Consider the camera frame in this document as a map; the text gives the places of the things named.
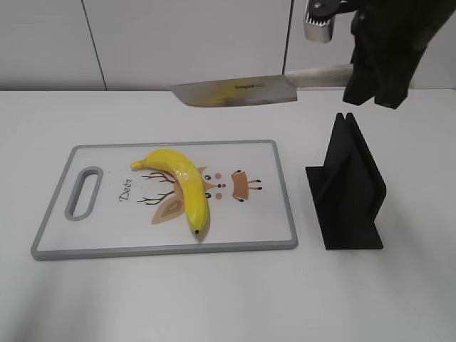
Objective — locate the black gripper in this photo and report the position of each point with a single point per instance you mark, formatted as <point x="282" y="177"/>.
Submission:
<point x="400" y="31"/>

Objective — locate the white-handled kitchen knife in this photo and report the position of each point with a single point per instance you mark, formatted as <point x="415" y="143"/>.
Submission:
<point x="261" y="90"/>

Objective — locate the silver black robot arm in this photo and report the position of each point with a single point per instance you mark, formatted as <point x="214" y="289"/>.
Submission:
<point x="319" y="17"/>

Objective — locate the yellow plastic banana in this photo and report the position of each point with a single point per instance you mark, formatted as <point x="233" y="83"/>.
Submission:
<point x="188" y="178"/>

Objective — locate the black knife stand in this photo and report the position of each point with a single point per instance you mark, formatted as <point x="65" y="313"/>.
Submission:
<point x="348" y="189"/>

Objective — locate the white grey-rimmed cutting board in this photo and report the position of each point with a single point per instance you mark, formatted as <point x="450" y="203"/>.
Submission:
<point x="102" y="208"/>

